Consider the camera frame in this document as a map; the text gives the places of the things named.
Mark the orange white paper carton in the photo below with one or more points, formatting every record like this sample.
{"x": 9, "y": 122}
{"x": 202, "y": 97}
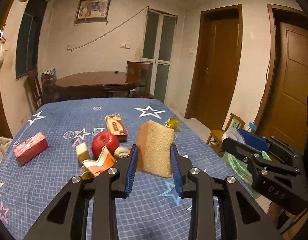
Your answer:
{"x": 93, "y": 168}

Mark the brown door right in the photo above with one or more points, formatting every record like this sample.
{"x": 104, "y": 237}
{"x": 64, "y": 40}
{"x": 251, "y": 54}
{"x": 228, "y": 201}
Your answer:
{"x": 283, "y": 110}

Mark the brown door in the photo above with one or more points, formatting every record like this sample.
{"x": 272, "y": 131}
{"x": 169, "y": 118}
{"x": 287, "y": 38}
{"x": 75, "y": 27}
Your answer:
{"x": 283, "y": 110}
{"x": 216, "y": 65}

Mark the green lined trash bin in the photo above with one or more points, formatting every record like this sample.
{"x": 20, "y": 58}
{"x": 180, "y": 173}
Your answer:
{"x": 238, "y": 166}

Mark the blue star tablecloth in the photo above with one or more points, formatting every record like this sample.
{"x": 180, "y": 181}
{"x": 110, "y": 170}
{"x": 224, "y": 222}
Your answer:
{"x": 47, "y": 193}

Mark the dark wooden chair left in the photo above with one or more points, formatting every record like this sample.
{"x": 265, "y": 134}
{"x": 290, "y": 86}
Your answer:
{"x": 34, "y": 87}

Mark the grey knitted cloth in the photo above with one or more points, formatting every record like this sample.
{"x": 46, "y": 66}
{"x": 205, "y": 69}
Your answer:
{"x": 121, "y": 152}

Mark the small yellow wooden chair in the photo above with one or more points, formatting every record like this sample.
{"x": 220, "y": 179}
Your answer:
{"x": 215, "y": 137}

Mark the dark wooden dining table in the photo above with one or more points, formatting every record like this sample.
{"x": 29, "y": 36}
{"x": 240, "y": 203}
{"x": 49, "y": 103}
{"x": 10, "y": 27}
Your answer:
{"x": 94, "y": 85}

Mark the yellow plastic wrapper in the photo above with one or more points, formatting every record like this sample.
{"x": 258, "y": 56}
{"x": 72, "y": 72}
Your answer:
{"x": 172, "y": 123}

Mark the white glass double door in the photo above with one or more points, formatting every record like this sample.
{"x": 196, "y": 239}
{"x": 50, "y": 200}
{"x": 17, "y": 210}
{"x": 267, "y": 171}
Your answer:
{"x": 157, "y": 51}

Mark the red tan cigarette box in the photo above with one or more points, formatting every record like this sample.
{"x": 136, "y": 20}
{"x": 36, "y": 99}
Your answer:
{"x": 115, "y": 126}

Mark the dark window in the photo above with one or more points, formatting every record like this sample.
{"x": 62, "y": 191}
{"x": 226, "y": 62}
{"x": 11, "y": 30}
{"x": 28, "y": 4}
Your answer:
{"x": 28, "y": 38}

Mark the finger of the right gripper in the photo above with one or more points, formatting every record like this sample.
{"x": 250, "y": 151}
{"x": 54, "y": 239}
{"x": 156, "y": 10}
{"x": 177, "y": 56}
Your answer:
{"x": 275, "y": 148}
{"x": 246, "y": 152}

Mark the yellow sponge block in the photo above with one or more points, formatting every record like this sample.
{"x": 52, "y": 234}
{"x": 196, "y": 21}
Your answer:
{"x": 154, "y": 141}

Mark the dark wooden chair right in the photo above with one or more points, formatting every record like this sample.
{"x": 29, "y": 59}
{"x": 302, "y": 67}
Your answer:
{"x": 141, "y": 71}

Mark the brown door middle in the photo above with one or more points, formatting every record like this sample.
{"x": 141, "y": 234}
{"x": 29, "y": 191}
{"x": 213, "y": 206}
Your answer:
{"x": 216, "y": 65}

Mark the red tissue packet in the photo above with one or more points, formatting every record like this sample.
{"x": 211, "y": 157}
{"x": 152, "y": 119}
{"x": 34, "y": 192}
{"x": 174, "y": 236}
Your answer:
{"x": 30, "y": 148}

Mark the dark wooden chair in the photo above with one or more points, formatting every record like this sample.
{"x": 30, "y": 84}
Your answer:
{"x": 34, "y": 87}
{"x": 141, "y": 71}

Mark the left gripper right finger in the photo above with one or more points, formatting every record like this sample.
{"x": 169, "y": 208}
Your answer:
{"x": 240, "y": 215}

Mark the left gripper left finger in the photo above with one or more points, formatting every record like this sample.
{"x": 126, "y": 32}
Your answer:
{"x": 66, "y": 215}

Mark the framed wall picture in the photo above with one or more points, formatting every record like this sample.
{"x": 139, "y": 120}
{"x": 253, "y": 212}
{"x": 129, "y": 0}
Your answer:
{"x": 90, "y": 11}

